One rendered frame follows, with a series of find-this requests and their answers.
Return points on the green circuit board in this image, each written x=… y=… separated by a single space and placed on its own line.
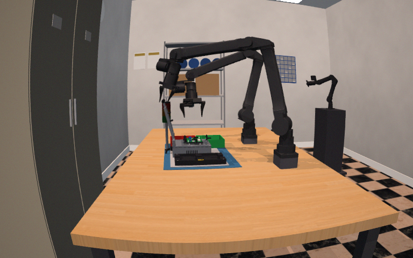
x=190 y=139

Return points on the green square bin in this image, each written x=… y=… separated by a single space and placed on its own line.
x=216 y=141

